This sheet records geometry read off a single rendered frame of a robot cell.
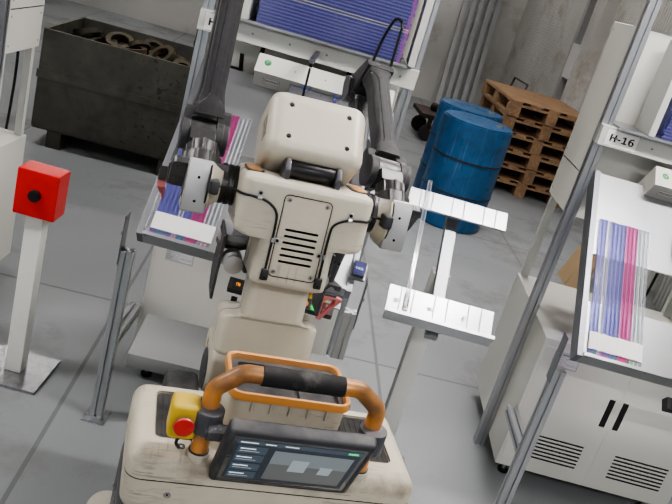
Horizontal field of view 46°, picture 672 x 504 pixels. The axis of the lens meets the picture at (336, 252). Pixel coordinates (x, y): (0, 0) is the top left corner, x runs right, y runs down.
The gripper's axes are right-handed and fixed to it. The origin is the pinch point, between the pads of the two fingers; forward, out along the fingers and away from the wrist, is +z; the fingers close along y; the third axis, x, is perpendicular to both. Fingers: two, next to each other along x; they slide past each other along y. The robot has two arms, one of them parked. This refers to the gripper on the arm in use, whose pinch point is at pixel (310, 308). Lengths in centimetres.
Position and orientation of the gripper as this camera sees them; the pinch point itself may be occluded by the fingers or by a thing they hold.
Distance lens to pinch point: 208.4
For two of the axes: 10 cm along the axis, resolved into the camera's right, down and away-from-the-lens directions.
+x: 7.9, 2.2, 5.8
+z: -3.9, 9.0, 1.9
